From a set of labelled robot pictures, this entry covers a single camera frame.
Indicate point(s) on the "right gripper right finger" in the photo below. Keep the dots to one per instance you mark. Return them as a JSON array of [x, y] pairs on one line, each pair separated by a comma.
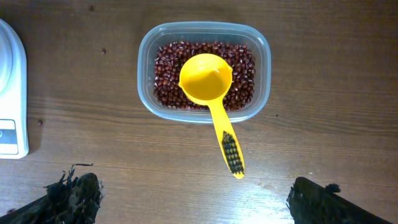
[[311, 203]]

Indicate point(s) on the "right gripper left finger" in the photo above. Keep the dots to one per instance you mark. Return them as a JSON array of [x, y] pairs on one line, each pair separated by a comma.
[[71, 200]]

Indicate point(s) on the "yellow plastic measuring scoop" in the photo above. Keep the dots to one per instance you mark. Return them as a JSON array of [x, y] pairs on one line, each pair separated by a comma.
[[206, 79]]

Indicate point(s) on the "white digital kitchen scale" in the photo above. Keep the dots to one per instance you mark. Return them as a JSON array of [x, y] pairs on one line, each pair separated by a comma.
[[14, 137]]

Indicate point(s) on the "red adzuki beans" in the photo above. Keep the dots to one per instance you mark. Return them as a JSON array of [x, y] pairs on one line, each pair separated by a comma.
[[171, 57]]

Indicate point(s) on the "clear plastic food container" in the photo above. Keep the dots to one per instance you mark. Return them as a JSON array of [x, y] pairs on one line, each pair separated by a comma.
[[203, 31]]

